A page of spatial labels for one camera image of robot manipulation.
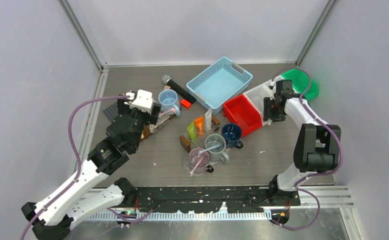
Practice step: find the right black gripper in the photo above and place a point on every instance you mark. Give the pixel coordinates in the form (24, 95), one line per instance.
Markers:
(267, 113)

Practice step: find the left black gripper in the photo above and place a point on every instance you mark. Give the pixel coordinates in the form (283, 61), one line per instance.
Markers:
(150, 118)

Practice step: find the dark blue mug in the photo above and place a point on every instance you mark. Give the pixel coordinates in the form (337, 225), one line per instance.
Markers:
(232, 134)

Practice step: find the pink toothbrush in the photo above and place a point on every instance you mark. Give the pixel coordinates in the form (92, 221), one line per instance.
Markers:
(200, 159)
(167, 113)

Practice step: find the light blue mug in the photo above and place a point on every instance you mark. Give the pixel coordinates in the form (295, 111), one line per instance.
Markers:
(169, 99)

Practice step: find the green toothpaste tube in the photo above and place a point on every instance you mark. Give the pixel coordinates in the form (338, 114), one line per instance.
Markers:
(192, 132)

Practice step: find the orange cap toothpaste tube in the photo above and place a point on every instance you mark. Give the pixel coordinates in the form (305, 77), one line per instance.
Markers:
(208, 120)

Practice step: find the mauve mug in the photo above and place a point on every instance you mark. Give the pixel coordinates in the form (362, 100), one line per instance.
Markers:
(195, 151)

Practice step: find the grey mug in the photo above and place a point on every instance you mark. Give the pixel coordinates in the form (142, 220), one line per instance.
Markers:
(219, 153)

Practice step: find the clear acrylic toothbrush holder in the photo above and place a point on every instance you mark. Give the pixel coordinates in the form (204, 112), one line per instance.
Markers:
(160, 123)

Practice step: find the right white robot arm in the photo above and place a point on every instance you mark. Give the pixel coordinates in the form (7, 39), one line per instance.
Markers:
(317, 149)

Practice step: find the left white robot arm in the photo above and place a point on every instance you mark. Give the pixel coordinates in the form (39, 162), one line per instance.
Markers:
(54, 217)

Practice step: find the brown wooden oval tray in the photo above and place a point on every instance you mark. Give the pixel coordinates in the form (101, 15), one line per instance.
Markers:
(146, 133)

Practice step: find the grey building baseplate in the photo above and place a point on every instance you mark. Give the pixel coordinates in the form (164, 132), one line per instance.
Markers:
(111, 112)

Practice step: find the white plastic bin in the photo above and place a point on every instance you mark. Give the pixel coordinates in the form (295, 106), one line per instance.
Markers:
(256, 96)

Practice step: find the red plastic bin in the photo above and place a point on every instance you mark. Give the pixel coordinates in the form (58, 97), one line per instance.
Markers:
(241, 112)

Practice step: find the green plastic bin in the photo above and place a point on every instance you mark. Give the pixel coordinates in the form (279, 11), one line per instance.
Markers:
(300, 82)

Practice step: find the light blue plastic basket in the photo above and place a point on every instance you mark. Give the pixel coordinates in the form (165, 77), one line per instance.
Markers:
(222, 81)

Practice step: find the red orange block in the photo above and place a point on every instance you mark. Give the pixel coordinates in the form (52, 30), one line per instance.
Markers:
(186, 104)

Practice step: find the black microphone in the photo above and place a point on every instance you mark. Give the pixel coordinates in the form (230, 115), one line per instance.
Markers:
(167, 80)

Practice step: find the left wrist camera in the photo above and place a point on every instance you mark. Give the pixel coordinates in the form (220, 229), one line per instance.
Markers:
(141, 100)

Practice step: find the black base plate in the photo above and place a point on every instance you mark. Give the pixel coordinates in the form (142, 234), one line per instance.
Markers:
(207, 199)

